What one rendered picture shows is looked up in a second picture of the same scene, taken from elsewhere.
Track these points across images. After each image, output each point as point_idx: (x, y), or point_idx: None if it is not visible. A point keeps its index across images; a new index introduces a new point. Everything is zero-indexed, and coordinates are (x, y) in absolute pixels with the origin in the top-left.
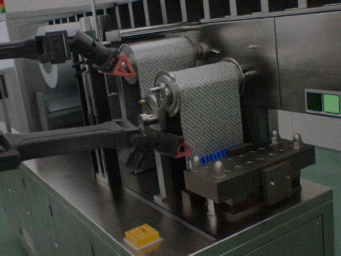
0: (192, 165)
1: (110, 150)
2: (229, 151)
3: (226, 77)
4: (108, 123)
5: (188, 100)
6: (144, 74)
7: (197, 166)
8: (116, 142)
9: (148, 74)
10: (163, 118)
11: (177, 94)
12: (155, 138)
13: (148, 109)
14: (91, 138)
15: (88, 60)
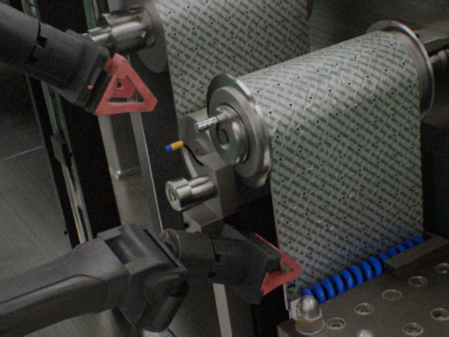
0: (299, 320)
1: (105, 225)
2: (389, 267)
3: (389, 82)
4: (86, 250)
5: (293, 153)
6: (182, 57)
7: (312, 323)
8: (107, 300)
9: (194, 55)
10: (230, 187)
11: (264, 145)
12: (208, 263)
13: (194, 147)
14: (40, 309)
15: (30, 75)
